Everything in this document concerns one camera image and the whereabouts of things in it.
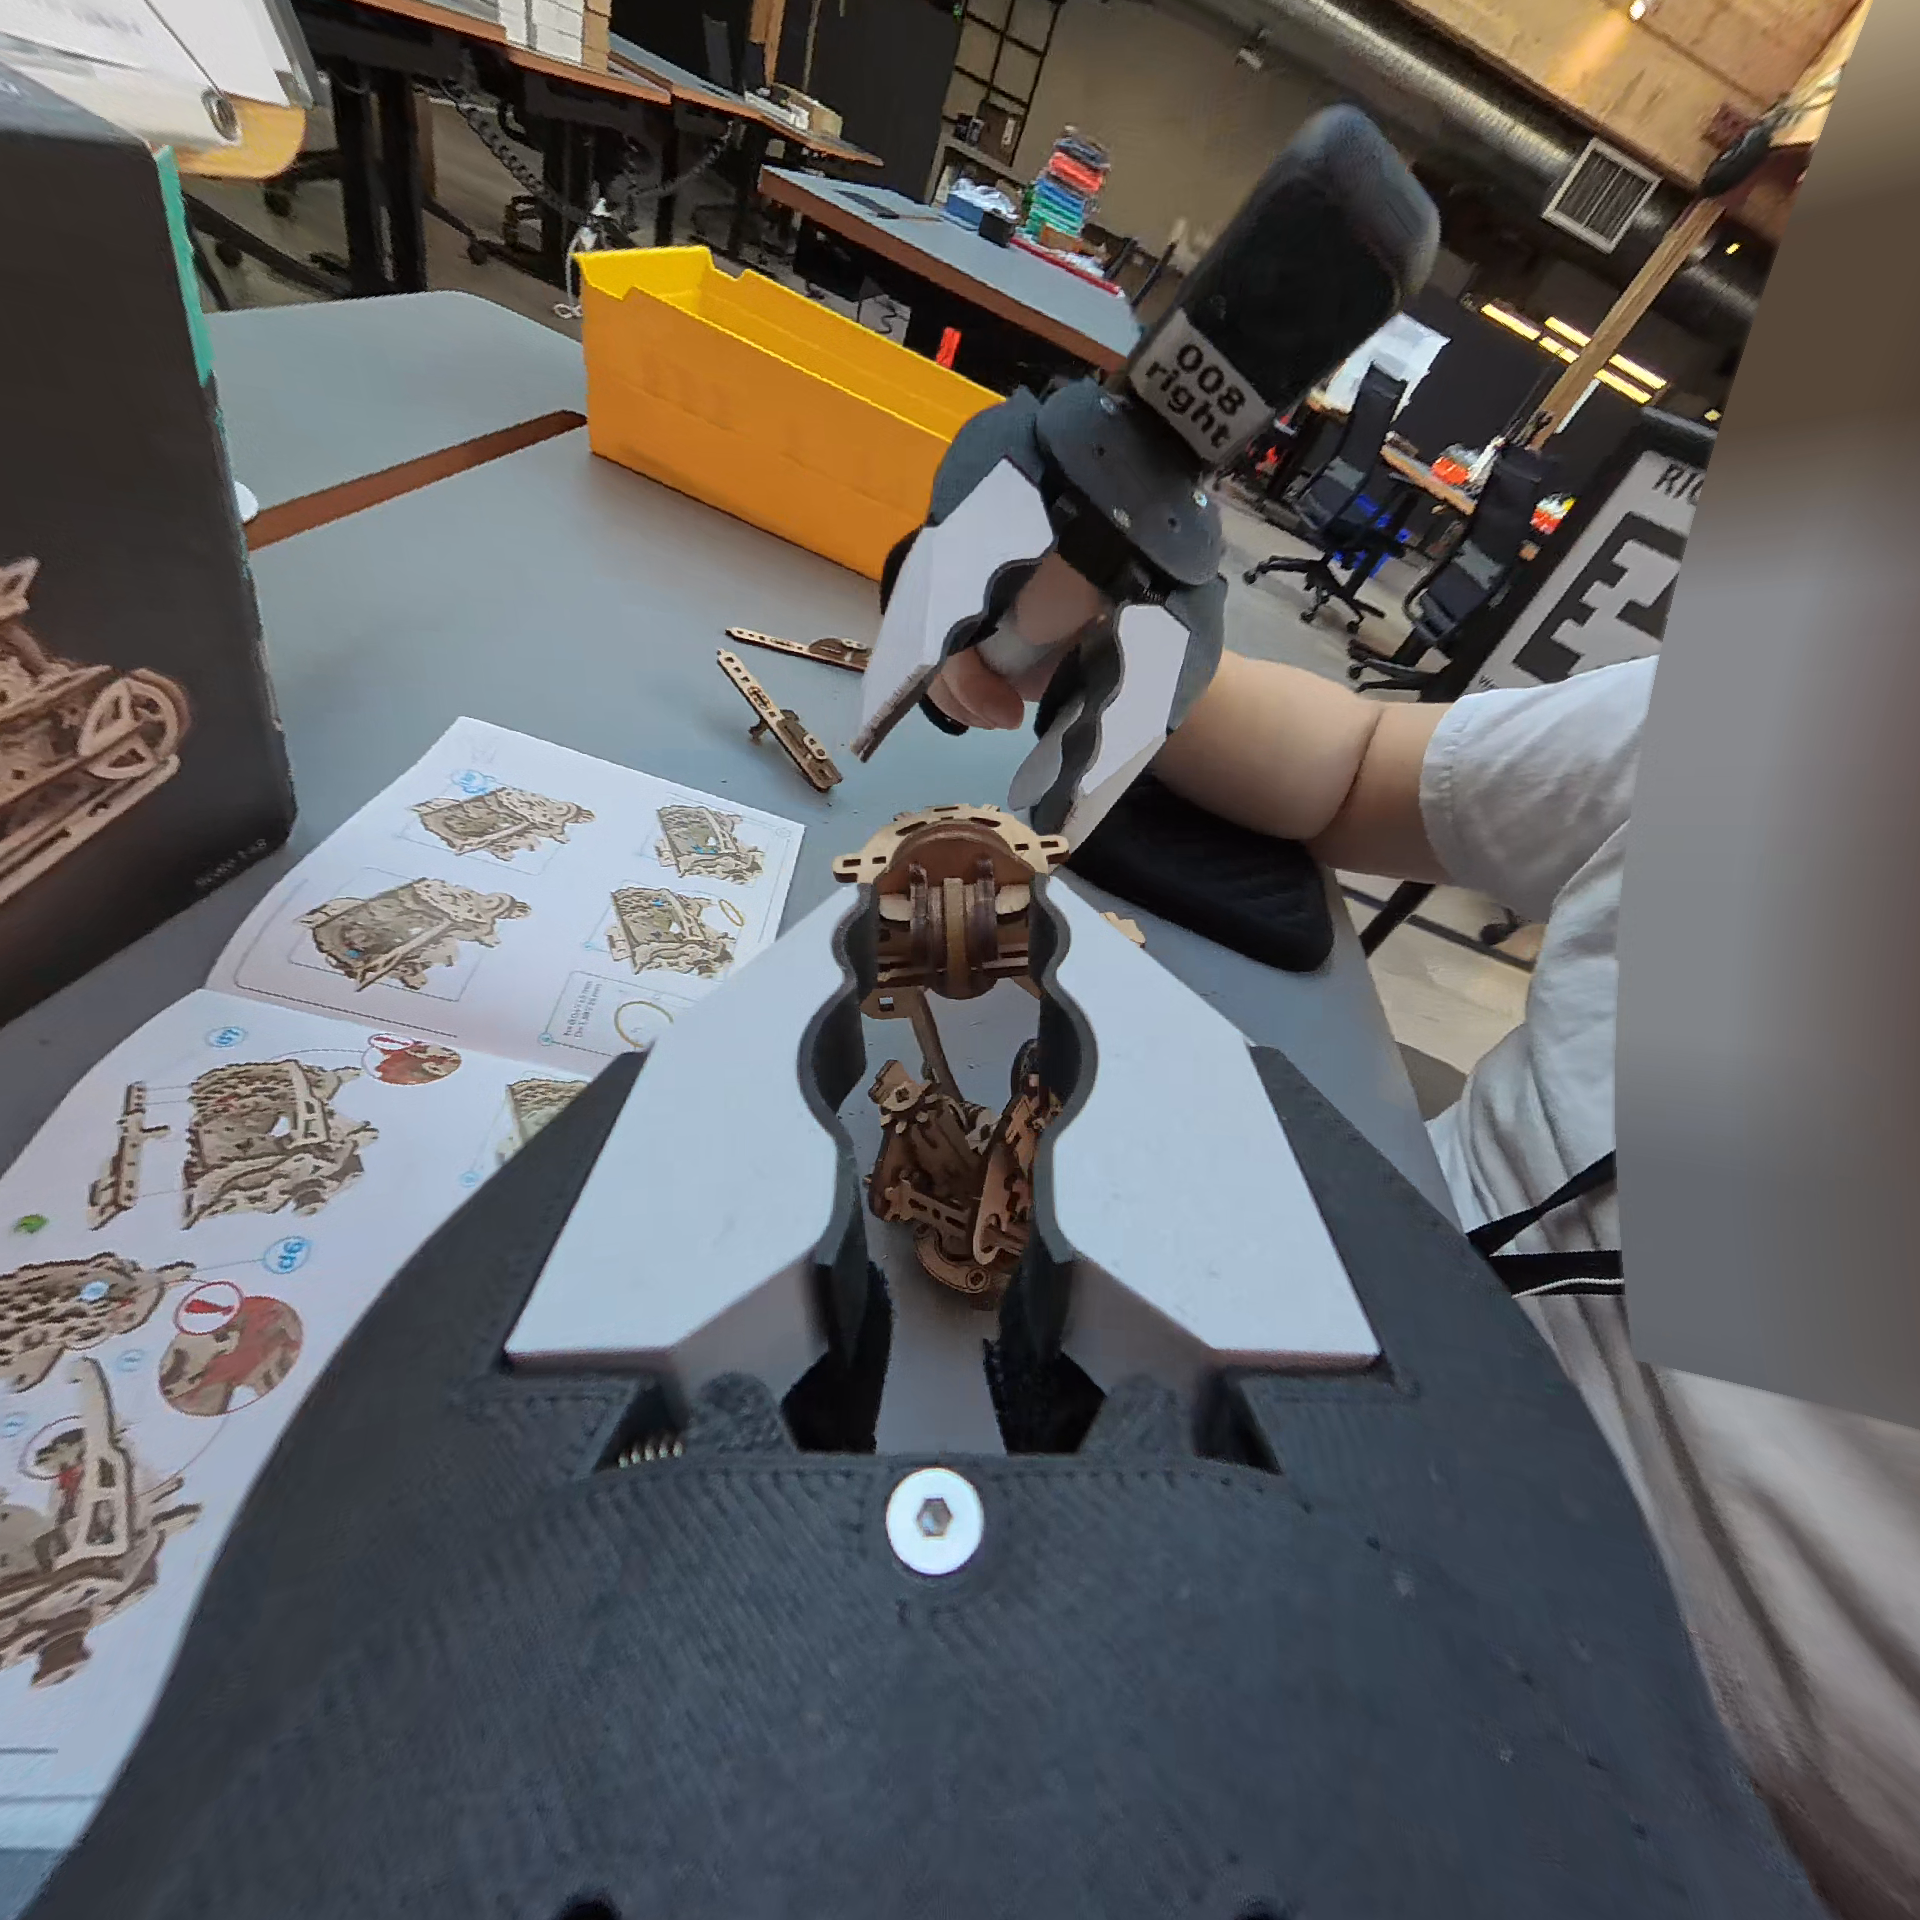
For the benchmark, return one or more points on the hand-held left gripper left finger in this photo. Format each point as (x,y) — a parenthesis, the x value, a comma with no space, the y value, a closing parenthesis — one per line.
(691,1200)

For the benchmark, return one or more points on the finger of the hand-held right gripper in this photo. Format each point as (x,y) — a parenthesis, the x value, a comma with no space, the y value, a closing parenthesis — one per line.
(945,554)
(1148,675)

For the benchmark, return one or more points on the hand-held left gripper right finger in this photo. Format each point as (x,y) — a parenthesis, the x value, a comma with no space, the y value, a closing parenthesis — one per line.
(1201,1200)

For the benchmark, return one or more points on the wooden gear module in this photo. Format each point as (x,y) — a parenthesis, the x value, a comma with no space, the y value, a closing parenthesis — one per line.
(961,930)

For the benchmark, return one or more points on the person's right forearm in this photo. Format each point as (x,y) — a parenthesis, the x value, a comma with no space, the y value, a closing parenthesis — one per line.
(1305,764)

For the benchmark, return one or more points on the person's right hand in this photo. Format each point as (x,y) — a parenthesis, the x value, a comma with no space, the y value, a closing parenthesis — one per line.
(983,702)

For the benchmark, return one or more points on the short wooden strut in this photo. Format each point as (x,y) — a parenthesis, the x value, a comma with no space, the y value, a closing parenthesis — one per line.
(802,648)

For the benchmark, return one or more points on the black office chair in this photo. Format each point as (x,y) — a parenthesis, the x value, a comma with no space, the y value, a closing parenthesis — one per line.
(1351,451)
(1478,571)

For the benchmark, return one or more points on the long wooden strut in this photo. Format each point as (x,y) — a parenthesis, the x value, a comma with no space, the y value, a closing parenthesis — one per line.
(780,720)

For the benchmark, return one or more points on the black wrist rest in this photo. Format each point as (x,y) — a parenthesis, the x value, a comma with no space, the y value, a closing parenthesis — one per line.
(1215,900)

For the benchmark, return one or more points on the stack of coloured boxes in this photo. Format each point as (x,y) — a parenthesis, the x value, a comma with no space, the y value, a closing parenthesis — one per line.
(1069,189)

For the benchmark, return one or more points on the yellow plastic bin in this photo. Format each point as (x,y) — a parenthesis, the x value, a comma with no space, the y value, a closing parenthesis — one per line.
(721,435)

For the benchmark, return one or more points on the instruction booklet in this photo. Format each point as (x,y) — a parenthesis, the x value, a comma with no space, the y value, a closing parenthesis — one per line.
(429,1185)

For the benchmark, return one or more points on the white vent grille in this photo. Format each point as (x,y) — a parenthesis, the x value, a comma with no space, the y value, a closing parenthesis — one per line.
(1602,189)

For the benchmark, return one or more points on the white shirt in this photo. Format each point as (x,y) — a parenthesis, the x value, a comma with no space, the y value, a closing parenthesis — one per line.
(1530,1050)

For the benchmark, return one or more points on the black white marker board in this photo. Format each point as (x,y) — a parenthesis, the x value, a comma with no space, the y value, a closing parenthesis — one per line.
(1575,600)

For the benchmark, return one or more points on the black model kit box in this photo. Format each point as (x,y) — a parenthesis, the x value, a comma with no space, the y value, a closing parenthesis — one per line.
(90,451)

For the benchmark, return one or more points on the silver ventilation duct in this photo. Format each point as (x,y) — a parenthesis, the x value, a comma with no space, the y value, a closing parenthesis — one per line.
(1470,104)

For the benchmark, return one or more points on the wooden ceiling post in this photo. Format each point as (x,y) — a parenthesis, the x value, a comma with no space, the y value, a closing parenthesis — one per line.
(1635,301)

